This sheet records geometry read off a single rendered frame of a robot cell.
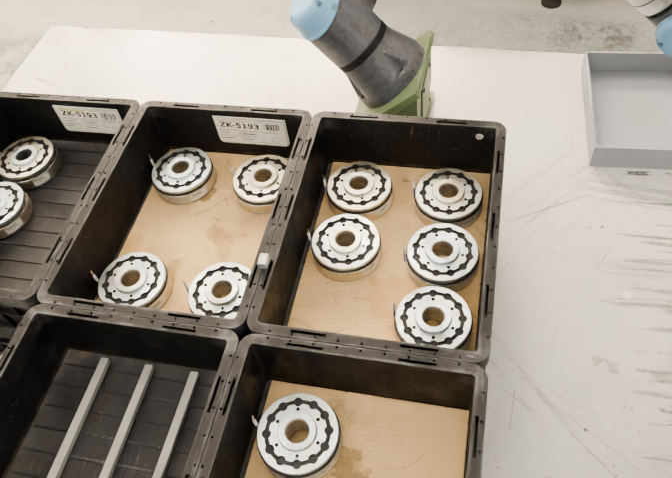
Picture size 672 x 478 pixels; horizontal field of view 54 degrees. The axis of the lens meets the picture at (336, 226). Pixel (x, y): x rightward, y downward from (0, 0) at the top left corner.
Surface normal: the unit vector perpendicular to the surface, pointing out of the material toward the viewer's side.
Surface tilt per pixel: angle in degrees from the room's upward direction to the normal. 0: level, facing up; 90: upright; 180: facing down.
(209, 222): 0
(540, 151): 0
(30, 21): 0
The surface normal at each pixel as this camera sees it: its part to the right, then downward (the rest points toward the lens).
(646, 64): -0.16, 0.80
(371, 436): -0.11, -0.61
